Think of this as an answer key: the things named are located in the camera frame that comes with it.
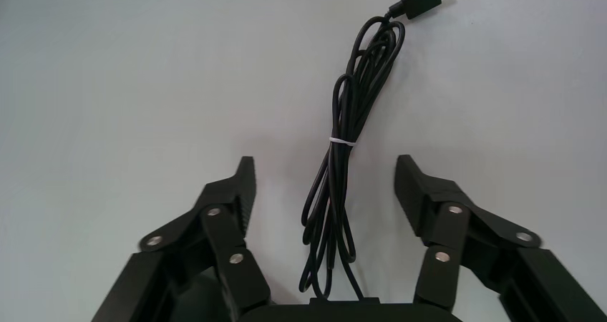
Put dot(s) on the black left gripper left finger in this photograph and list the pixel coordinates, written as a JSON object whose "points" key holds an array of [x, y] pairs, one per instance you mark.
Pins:
{"points": [[189, 263]]}

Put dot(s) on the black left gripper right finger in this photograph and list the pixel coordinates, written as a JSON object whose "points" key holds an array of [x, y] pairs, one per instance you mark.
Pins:
{"points": [[474, 244]]}

